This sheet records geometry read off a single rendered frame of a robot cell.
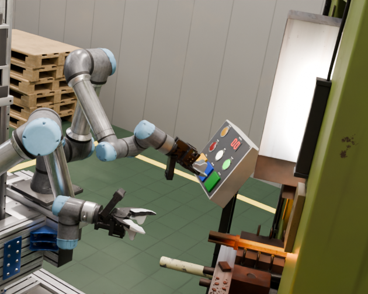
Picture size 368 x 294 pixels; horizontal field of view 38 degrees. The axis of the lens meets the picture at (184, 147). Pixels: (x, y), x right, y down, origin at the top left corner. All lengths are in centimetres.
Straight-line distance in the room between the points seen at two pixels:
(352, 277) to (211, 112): 394
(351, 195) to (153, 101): 438
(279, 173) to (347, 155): 48
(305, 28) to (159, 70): 399
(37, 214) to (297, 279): 139
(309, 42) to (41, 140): 88
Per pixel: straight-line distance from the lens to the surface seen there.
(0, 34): 214
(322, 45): 153
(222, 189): 222
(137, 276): 339
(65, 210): 194
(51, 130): 179
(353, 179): 125
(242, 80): 496
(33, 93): 538
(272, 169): 167
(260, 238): 194
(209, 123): 519
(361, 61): 118
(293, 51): 153
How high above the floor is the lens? 190
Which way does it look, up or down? 20 degrees down
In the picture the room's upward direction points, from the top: 9 degrees clockwise
